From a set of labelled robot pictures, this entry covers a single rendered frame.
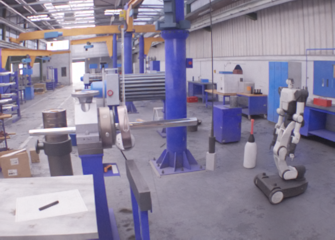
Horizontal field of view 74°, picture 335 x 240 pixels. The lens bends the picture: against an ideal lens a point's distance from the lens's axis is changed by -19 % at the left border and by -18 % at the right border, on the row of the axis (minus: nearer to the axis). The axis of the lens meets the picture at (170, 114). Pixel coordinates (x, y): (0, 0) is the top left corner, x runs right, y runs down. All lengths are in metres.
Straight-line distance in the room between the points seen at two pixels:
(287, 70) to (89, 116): 5.59
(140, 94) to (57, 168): 2.90
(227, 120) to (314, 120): 2.11
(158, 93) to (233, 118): 1.74
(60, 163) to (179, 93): 2.03
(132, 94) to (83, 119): 3.82
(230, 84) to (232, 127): 3.57
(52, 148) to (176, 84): 2.03
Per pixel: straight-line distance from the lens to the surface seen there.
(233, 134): 5.68
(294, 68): 7.12
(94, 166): 2.14
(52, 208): 1.55
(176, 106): 4.04
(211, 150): 1.83
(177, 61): 3.99
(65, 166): 3.87
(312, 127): 6.28
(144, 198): 1.68
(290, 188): 3.42
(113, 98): 5.82
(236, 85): 9.15
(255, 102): 8.25
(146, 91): 5.91
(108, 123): 2.24
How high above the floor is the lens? 1.61
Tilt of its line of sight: 10 degrees down
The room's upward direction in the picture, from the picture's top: 1 degrees counter-clockwise
